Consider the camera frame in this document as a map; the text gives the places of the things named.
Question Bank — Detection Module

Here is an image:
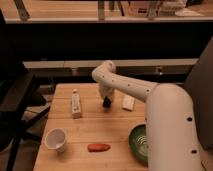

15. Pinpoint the orange carrot toy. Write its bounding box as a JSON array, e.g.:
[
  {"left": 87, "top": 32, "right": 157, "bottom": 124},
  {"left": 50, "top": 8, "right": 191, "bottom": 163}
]
[{"left": 87, "top": 143, "right": 111, "bottom": 152}]

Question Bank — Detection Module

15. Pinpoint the black office chair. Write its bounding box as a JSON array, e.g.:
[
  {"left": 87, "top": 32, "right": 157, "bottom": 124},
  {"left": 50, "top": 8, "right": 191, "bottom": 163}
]
[{"left": 0, "top": 9, "right": 50, "bottom": 171}]

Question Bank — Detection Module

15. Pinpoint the white glue bottle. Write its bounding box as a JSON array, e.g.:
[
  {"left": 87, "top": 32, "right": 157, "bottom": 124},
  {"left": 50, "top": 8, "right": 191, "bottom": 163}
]
[{"left": 72, "top": 89, "right": 81, "bottom": 119}]

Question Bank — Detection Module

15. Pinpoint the dark chair right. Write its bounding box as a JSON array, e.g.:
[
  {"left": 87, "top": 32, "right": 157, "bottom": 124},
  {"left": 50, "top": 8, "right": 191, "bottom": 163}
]
[{"left": 184, "top": 37, "right": 213, "bottom": 150}]

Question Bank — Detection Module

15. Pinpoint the green ridged bowl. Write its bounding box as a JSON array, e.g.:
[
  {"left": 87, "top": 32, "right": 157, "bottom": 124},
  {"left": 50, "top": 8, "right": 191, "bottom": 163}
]
[{"left": 129, "top": 124, "right": 148, "bottom": 165}]

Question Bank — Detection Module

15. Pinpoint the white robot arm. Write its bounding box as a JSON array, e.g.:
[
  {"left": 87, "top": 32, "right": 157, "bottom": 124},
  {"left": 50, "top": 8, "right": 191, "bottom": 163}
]
[{"left": 92, "top": 60, "right": 202, "bottom": 171}]

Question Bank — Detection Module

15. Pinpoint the white rectangular block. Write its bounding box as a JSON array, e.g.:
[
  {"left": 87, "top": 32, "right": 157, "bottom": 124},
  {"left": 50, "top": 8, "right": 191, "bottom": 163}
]
[{"left": 122, "top": 95, "right": 135, "bottom": 111}]

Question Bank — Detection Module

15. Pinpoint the black eraser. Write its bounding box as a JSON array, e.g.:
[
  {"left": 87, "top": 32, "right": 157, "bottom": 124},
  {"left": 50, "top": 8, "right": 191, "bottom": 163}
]
[{"left": 102, "top": 97, "right": 112, "bottom": 108}]

